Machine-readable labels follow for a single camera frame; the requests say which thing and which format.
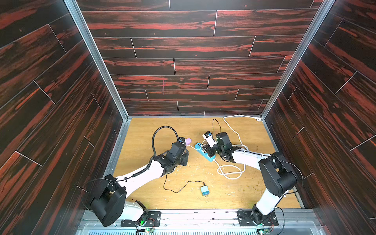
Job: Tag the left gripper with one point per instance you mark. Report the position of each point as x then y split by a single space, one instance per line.
185 155

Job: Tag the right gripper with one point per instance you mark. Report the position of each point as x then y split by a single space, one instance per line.
211 151

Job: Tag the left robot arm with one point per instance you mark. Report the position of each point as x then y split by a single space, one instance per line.
107 199

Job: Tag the pink earbud case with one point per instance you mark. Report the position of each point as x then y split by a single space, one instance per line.
188 141

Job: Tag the teal power strip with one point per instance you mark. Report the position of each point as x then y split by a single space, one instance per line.
200 148

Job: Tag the teal USB charger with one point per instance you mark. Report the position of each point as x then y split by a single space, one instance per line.
205 190

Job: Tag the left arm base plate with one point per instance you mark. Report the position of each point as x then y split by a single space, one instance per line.
149 220

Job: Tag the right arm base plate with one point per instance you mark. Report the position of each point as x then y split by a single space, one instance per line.
256 218

